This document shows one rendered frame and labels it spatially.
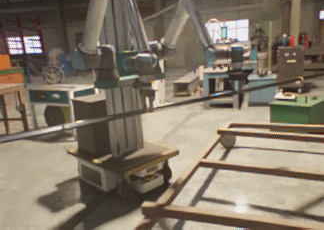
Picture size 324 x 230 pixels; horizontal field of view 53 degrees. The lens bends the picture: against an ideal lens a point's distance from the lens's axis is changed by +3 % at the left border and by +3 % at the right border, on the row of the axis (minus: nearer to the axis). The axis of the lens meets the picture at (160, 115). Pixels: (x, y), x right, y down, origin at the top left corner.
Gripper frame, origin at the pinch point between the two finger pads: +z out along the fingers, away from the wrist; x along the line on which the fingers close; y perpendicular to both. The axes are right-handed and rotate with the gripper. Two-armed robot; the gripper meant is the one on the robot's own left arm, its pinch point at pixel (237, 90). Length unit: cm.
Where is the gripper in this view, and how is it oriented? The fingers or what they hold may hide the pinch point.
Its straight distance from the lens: 249.0
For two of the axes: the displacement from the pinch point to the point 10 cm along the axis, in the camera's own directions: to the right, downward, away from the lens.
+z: 0.7, 9.7, 2.3
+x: -5.5, -1.5, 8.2
